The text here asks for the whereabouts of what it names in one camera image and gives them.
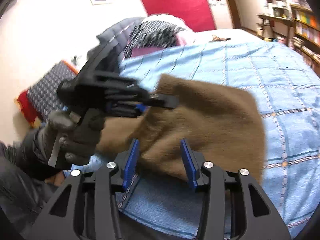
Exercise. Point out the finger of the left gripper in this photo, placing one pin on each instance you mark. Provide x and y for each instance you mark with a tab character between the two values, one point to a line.
163	101
125	109

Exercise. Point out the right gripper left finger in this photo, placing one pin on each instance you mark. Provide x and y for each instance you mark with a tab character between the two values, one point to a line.
110	192

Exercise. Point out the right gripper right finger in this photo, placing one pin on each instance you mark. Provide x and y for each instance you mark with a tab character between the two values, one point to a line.
253	215

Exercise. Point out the brown fleece pants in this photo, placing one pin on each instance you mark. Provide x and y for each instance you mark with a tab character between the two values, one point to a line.
221	122

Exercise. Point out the left gloved hand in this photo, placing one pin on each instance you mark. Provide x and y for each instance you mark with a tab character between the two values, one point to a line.
63	142

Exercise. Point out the pink quilt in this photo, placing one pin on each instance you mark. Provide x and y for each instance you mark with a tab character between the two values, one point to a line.
183	36

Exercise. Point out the plaid pillow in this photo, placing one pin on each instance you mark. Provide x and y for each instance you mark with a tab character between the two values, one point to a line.
43	96

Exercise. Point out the blue checked bedspread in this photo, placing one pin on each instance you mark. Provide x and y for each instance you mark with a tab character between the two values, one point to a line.
286	92

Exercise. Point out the leopard print blanket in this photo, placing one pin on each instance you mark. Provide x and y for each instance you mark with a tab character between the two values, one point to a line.
160	34

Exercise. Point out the orange striped cushion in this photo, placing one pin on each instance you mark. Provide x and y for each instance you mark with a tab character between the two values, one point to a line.
28	111

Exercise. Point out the hair dryer on bed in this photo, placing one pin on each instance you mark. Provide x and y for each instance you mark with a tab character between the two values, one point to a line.
218	39

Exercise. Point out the white bed sheet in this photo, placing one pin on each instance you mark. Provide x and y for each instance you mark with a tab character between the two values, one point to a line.
235	35

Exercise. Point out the red upright mattress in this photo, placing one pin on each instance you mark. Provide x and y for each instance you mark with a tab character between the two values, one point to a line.
196	14

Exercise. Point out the wooden desk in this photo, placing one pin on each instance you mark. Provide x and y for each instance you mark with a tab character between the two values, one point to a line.
270	21

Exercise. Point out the small desktop shelf unit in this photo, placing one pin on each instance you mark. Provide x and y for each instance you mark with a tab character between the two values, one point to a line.
277	8

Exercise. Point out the wooden bookshelf with books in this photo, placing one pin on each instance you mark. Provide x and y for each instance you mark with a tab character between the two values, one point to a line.
306	35

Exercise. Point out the wall power socket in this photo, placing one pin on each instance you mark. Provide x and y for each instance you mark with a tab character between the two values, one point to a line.
75	60

